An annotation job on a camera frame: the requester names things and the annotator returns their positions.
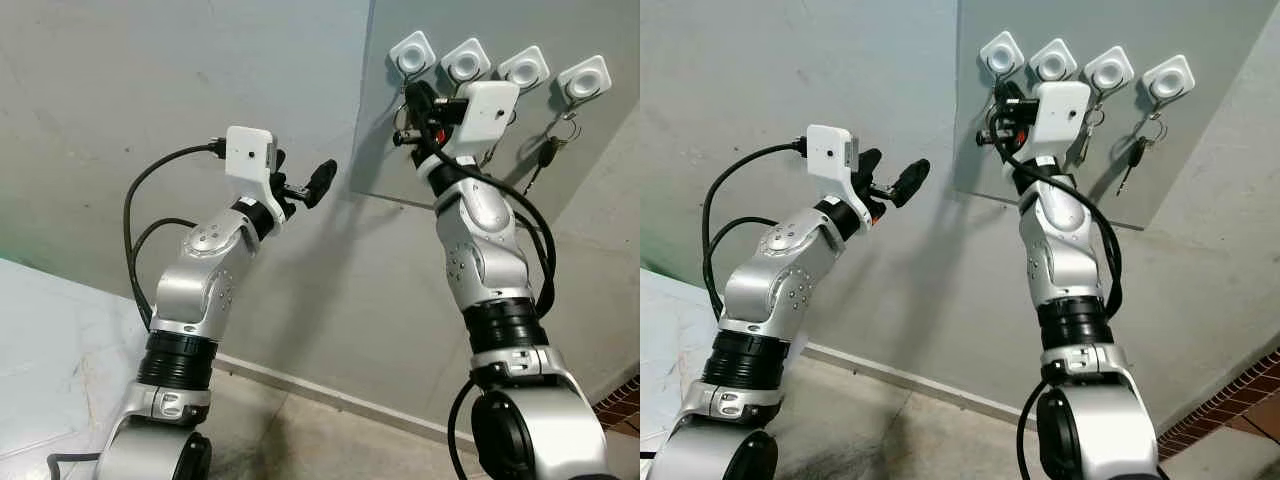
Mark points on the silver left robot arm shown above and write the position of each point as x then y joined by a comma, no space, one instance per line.
770,290
200,280

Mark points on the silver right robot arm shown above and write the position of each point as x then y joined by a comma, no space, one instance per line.
1065,260
485,260

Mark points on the grey hook board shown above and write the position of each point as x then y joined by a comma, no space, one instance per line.
1220,130
600,150

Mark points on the white square wall hook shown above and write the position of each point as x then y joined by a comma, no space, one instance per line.
1169,79
413,54
1109,68
466,62
1002,53
524,68
1053,61
584,80

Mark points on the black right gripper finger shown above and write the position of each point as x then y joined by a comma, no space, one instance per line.
408,137
418,98
1008,96
996,137

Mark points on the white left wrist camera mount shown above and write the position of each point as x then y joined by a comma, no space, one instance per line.
828,150
250,150

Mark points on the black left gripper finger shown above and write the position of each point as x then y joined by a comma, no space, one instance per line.
868,162
279,161
321,184
911,183

